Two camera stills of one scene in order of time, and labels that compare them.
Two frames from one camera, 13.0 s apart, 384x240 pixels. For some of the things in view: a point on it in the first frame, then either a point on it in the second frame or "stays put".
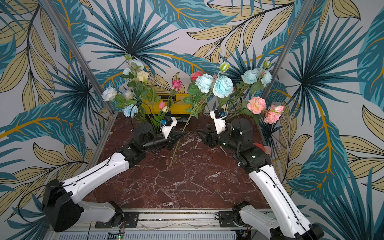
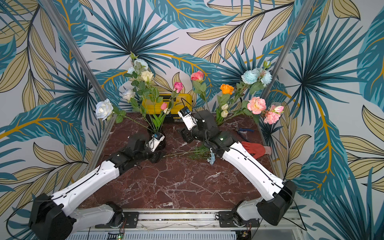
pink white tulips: x=164 y=109 stays put
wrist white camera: x=219 y=117 -> x=187 y=118
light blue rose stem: x=187 y=125 -> x=199 y=152
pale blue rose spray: x=254 y=79 stays put
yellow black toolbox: x=171 y=104 stays put
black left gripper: x=172 y=137 -> x=157 y=156
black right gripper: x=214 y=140 -> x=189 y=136
